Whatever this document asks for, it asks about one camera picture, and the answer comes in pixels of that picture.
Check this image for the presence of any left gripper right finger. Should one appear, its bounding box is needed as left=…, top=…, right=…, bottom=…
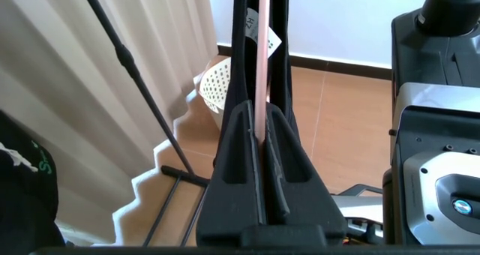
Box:
left=263, top=103, right=348, bottom=248

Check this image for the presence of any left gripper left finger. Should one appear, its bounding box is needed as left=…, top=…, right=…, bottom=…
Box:
left=196, top=100, right=268, bottom=248

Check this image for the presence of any black garment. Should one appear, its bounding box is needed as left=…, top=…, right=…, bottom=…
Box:
left=212, top=0, right=301, bottom=168

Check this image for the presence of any pink clothes hanger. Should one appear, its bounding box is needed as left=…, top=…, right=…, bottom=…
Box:
left=253, top=0, right=272, bottom=143

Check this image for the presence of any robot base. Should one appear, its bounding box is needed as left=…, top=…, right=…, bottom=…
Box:
left=331, top=0, right=480, bottom=248

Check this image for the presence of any white laundry basket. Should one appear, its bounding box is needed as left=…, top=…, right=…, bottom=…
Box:
left=197, top=55, right=233, bottom=131

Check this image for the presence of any black clothes rack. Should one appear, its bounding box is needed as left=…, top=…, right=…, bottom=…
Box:
left=77, top=0, right=211, bottom=248

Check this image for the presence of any beige curtain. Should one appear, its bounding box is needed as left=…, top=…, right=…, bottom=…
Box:
left=0, top=0, right=220, bottom=245

